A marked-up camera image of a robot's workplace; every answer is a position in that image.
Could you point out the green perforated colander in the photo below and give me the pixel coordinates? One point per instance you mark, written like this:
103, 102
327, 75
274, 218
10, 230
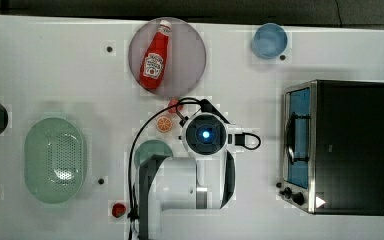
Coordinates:
54, 160

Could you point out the dark green round lid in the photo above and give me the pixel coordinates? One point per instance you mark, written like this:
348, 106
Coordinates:
149, 148

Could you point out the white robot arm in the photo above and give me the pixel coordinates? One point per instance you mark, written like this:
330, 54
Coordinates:
202, 179

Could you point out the grey round plate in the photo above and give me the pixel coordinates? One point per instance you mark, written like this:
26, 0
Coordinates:
186, 57

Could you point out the black toaster oven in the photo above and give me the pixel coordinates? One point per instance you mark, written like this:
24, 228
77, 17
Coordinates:
333, 147

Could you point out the orange slice toy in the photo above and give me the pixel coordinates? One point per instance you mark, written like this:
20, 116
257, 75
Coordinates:
164, 124

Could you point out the red toy strawberry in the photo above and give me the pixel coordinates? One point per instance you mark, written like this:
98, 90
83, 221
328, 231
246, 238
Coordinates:
172, 108

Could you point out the red ketchup bottle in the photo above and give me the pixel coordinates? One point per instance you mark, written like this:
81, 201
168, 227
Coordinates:
155, 58

